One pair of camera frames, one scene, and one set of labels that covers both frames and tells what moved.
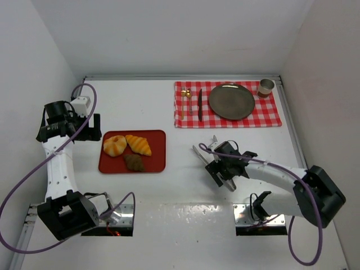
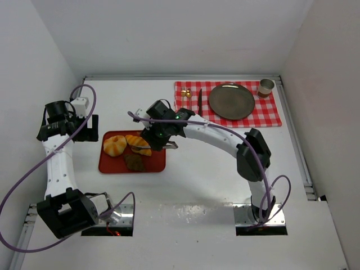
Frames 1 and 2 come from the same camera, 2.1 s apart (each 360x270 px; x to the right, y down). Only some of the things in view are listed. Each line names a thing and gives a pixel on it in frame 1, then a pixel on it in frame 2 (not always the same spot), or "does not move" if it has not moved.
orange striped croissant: (139, 144) does not move
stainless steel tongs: (229, 183) -> (170, 145)
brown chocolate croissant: (134, 162) does not move
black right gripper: (215, 169) -> (157, 140)
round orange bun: (115, 145) does not move
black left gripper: (91, 130) does not move
